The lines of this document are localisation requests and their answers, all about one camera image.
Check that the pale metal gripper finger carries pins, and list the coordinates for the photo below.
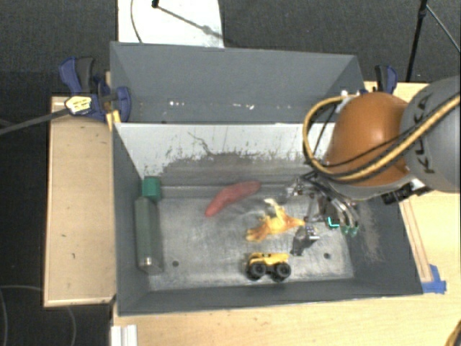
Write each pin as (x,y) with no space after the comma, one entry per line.
(299,243)

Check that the yellow toy animal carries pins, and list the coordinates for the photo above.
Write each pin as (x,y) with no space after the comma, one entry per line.
(273,223)

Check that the yellow toy truck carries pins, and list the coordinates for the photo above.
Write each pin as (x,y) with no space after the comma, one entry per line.
(268,263)

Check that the pink long toy food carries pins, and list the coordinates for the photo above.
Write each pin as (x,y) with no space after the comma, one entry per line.
(230,196)

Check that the grey metal bin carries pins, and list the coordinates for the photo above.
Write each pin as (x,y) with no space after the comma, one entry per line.
(223,85)

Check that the pale wood flat board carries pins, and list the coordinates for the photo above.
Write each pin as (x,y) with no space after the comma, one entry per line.
(81,207)

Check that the black cylinder on white bracket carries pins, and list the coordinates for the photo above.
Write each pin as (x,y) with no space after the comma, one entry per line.
(396,194)

